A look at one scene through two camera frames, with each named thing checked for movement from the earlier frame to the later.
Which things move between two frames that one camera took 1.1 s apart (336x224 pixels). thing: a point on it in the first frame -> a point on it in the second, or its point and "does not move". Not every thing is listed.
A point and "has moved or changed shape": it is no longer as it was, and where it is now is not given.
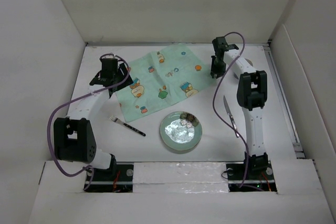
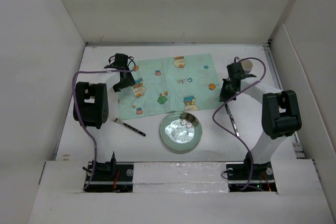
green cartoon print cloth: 160,77 has moved or changed shape
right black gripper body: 218,66 -> 227,91
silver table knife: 229,112 does not move
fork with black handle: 118,121 does not move
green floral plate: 172,117 does not move
